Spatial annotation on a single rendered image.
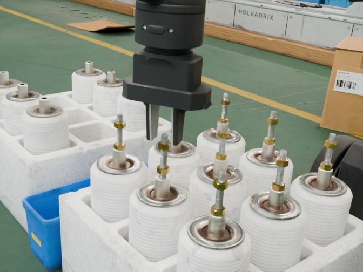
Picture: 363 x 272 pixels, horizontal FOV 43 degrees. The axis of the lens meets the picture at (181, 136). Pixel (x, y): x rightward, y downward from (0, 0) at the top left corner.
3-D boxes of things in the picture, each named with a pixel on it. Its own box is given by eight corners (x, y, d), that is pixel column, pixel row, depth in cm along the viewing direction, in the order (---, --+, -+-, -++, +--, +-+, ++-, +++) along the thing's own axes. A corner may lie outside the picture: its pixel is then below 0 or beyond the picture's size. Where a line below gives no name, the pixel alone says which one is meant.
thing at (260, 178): (233, 256, 85) (244, 169, 78) (227, 227, 93) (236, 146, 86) (284, 258, 85) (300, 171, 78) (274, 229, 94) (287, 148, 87)
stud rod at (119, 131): (121, 158, 75) (121, 115, 72) (115, 157, 76) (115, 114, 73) (123, 156, 76) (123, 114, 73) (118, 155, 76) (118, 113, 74)
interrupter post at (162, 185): (153, 192, 69) (153, 172, 68) (168, 191, 70) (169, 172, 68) (154, 200, 67) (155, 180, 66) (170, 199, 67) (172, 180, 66)
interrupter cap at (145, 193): (134, 184, 71) (134, 180, 71) (182, 183, 72) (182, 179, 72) (138, 210, 64) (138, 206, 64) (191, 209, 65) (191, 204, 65)
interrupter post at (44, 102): (47, 110, 99) (47, 95, 98) (53, 113, 97) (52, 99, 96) (37, 112, 98) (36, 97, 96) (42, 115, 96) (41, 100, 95)
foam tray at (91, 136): (100, 140, 148) (99, 86, 141) (175, 189, 121) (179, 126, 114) (-27, 169, 124) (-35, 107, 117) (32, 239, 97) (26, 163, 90)
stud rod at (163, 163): (157, 181, 67) (159, 134, 64) (162, 179, 68) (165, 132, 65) (162, 183, 67) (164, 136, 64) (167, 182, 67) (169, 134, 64)
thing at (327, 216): (280, 291, 77) (297, 197, 70) (274, 255, 86) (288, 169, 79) (338, 297, 76) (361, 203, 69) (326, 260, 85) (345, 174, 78)
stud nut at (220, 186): (210, 184, 58) (211, 178, 57) (221, 182, 58) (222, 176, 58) (219, 191, 56) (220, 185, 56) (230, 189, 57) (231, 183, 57)
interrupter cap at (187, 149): (169, 139, 88) (170, 135, 88) (203, 150, 85) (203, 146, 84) (145, 151, 83) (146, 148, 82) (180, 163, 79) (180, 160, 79)
